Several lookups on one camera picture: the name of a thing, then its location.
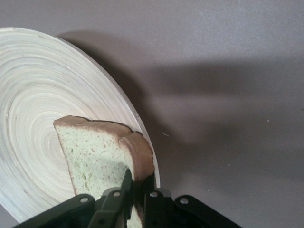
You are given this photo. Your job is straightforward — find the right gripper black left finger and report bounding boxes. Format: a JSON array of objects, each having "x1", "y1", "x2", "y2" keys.
[{"x1": 20, "y1": 169, "x2": 133, "y2": 228}]

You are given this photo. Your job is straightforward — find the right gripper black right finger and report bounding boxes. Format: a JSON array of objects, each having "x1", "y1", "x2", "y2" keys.
[{"x1": 142, "y1": 174, "x2": 242, "y2": 228}]

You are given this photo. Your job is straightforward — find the brown-crusted bread slice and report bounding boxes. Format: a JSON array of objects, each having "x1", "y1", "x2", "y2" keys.
[{"x1": 53, "y1": 115, "x2": 155, "y2": 228}]

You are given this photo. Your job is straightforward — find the round pale bamboo plate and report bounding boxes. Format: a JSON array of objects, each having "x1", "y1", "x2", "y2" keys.
[{"x1": 0, "y1": 27, "x2": 162, "y2": 224}]

